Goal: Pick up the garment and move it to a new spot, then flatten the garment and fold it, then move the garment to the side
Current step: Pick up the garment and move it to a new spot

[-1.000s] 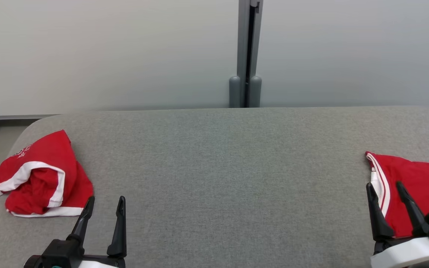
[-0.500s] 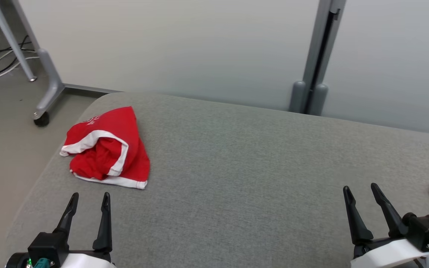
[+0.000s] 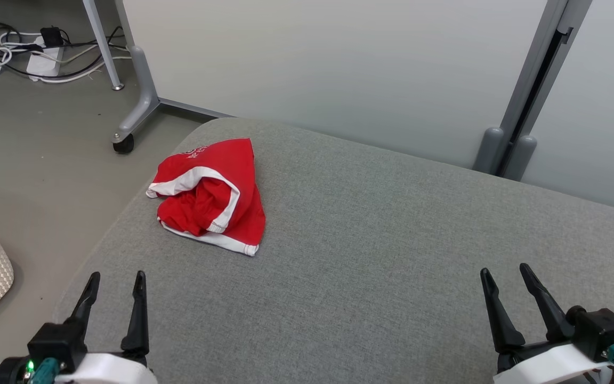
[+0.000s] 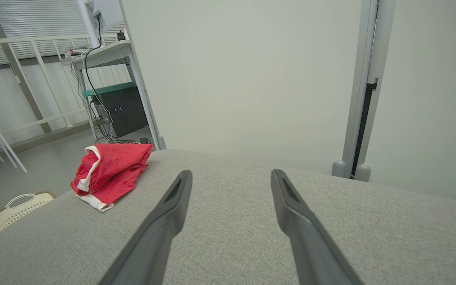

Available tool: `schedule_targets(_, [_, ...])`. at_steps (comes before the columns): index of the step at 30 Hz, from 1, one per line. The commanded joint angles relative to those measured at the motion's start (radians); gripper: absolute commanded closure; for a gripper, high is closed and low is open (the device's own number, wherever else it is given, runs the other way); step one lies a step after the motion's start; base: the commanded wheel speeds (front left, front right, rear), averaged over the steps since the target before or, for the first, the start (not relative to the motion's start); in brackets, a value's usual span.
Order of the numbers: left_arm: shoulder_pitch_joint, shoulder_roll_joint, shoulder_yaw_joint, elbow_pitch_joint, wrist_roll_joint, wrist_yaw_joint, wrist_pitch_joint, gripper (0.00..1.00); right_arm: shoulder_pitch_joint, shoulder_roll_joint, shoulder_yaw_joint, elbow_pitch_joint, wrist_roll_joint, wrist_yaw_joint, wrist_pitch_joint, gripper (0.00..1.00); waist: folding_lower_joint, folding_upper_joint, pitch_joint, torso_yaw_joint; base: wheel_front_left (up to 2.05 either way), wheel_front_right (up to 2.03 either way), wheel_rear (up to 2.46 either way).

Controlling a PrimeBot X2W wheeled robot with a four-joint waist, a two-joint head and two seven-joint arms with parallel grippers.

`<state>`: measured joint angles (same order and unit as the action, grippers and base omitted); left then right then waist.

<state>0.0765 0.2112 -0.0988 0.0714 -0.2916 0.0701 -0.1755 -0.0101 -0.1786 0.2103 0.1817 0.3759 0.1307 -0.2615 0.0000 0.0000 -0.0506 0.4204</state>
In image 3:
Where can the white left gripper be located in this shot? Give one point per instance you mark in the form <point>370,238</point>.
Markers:
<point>110,370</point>

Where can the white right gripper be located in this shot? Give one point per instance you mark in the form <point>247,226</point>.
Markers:
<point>547,368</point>

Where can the red shorts with white trim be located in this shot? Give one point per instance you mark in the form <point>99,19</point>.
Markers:
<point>216,208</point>

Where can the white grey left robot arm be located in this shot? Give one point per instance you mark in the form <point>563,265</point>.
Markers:
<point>8,373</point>

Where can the grey rounded partition foot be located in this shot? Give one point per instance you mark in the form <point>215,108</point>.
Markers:
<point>489,152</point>
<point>523,160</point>

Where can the black caster wheel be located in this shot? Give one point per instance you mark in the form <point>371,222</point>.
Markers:
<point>123,144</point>

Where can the grey fabric sofa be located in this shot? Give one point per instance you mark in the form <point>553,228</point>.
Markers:
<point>365,240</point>

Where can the grey partition support leg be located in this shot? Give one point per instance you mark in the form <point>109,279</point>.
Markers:
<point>144,90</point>

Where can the black power adapter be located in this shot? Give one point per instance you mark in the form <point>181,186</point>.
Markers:
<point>51,36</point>

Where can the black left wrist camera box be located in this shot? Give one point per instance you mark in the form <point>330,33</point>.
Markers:
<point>56,341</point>

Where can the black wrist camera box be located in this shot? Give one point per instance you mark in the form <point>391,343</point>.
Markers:
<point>600,330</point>
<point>56,341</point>

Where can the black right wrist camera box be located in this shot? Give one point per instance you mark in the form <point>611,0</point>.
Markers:
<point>600,330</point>

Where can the grey partition base rail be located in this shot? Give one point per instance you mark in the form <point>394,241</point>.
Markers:
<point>195,108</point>

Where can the grey aluminium partition post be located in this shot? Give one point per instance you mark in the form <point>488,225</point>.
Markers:
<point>531,69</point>

